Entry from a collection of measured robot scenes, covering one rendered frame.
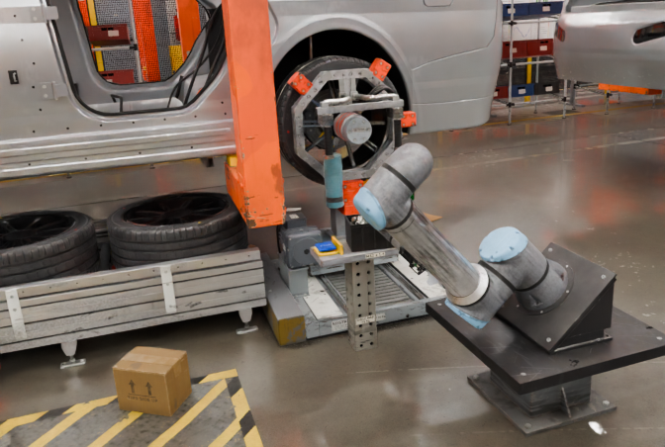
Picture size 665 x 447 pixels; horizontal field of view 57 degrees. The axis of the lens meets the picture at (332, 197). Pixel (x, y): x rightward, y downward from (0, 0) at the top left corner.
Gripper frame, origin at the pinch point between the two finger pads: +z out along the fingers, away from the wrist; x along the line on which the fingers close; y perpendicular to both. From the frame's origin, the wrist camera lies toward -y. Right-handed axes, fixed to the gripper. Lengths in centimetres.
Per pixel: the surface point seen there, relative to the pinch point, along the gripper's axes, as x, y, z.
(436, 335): -58, -13, -3
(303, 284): -70, 13, -66
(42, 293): -41, 115, -109
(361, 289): -33.2, 11.7, -30.1
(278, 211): -21, 21, -76
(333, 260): -17.2, 20.4, -39.4
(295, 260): -55, 15, -71
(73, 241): -43, 94, -129
